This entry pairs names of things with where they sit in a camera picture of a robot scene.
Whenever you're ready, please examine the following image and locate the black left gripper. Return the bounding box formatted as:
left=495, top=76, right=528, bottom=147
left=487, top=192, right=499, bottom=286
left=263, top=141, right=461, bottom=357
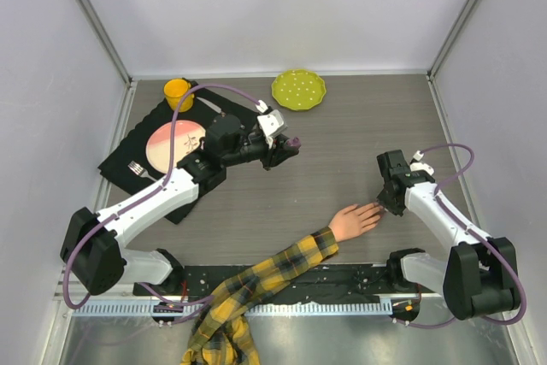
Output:
left=222, top=135, right=298, bottom=172

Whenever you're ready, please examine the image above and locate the purple nail polish bottle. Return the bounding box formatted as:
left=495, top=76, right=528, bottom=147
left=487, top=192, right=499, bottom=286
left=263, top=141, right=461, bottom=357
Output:
left=287, top=137, right=301, bottom=149

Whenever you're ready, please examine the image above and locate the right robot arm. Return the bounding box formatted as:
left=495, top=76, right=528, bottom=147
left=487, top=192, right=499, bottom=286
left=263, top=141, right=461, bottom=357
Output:
left=377, top=150, right=526, bottom=323

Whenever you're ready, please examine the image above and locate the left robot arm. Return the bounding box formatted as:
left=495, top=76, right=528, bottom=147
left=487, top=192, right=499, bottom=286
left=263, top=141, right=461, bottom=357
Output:
left=61, top=110, right=300, bottom=296

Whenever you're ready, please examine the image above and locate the mannequin hand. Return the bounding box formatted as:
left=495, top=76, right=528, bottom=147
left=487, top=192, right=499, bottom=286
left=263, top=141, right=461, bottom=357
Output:
left=328, top=203, right=384, bottom=242

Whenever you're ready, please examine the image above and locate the green polka dot dish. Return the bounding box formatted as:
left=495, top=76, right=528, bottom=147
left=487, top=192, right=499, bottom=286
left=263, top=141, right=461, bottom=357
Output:
left=271, top=68, right=326, bottom=111

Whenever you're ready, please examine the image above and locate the pink and cream plate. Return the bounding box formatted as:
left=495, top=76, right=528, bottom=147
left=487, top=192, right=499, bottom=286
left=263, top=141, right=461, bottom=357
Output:
left=145, top=121, right=205, bottom=174

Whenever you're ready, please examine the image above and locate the yellow ceramic mug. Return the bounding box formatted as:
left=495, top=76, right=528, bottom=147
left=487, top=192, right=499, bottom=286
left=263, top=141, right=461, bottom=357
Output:
left=163, top=79, right=194, bottom=113

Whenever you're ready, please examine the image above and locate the silver fork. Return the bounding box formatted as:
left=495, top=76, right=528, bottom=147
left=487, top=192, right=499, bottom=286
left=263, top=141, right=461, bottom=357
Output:
left=127, top=161, right=156, bottom=181

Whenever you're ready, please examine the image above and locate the black cloth placemat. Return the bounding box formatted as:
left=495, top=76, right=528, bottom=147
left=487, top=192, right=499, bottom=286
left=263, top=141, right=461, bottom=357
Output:
left=98, top=89, right=257, bottom=224

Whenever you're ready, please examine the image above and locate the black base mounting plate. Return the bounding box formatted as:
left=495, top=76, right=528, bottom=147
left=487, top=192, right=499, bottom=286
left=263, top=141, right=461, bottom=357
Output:
left=132, top=262, right=439, bottom=304

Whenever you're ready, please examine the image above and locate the yellow plaid shirt sleeve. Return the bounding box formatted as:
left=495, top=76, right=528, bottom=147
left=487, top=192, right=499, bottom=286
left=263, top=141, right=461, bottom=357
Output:
left=181, top=227, right=338, bottom=365

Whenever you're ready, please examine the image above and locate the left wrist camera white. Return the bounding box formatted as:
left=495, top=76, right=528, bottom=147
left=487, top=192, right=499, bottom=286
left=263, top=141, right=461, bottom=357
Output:
left=256, top=109, right=287, bottom=149

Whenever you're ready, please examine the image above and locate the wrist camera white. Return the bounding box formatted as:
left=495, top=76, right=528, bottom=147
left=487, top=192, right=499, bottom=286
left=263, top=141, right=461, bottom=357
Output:
left=409, top=161, right=434, bottom=176
left=256, top=109, right=287, bottom=149

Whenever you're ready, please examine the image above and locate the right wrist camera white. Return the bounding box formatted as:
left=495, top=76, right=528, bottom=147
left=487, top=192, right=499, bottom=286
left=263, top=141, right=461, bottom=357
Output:
left=409, top=161, right=434, bottom=176

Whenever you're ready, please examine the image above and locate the table knife with dark handle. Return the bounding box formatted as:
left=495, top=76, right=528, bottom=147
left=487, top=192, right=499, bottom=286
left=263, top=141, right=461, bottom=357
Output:
left=197, top=97, right=223, bottom=114

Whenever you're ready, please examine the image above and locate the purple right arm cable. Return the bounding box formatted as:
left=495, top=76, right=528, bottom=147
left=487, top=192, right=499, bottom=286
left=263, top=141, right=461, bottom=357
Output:
left=392, top=144, right=529, bottom=328

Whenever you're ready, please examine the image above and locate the slotted cable duct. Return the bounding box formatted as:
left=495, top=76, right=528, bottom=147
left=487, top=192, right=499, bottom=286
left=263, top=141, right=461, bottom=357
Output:
left=73, top=299, right=392, bottom=318

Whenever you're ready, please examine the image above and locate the aluminium frame rail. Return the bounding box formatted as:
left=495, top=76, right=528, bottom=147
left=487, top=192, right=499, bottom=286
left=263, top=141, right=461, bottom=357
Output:
left=38, top=79, right=144, bottom=364

